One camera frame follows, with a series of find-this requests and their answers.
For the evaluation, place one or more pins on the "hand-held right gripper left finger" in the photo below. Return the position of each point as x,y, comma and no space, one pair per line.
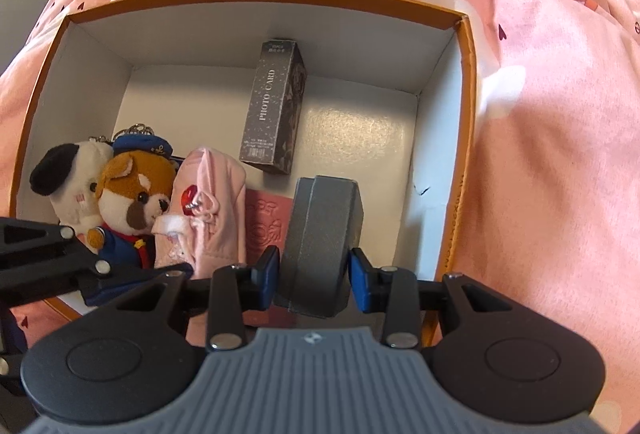
267,274

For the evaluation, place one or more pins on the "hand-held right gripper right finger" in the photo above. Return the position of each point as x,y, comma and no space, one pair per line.
361,281

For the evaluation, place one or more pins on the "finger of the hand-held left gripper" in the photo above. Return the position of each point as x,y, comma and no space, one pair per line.
115,286
10,339

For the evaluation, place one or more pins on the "pink embossed card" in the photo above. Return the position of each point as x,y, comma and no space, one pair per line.
267,219

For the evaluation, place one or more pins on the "grey box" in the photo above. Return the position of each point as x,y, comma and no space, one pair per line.
320,234

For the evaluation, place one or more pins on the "pink fabric pouch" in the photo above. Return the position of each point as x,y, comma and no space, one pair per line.
215,214

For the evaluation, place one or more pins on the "brown fox plush blue uniform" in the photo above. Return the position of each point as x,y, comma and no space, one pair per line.
132,194

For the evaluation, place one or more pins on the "orange cardboard box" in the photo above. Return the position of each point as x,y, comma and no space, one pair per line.
350,134

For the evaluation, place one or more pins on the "dark slim card box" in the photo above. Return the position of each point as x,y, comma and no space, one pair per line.
272,109

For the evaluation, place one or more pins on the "pink heart-print duvet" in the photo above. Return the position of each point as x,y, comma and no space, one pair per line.
550,114

